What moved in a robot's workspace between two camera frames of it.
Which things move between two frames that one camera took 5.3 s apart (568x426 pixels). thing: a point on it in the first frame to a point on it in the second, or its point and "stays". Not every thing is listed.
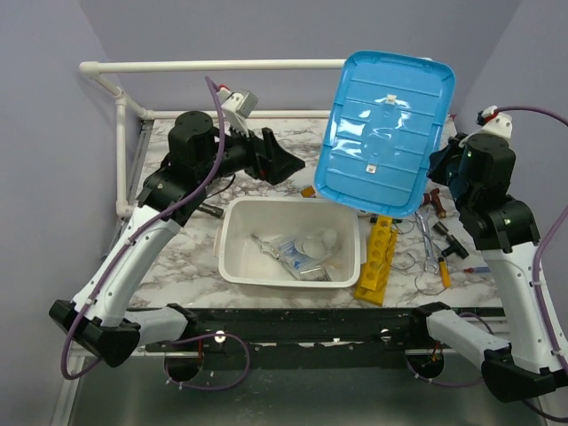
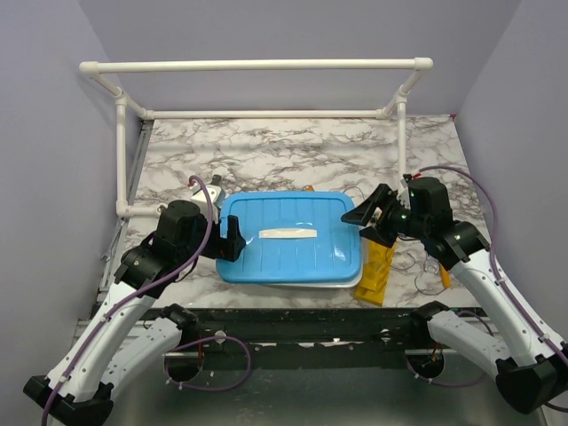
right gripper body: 444,167 to 393,220
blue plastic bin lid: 384,131 to 291,237
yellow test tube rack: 373,276 stays
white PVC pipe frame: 96,70 stays
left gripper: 267,160 to 226,248
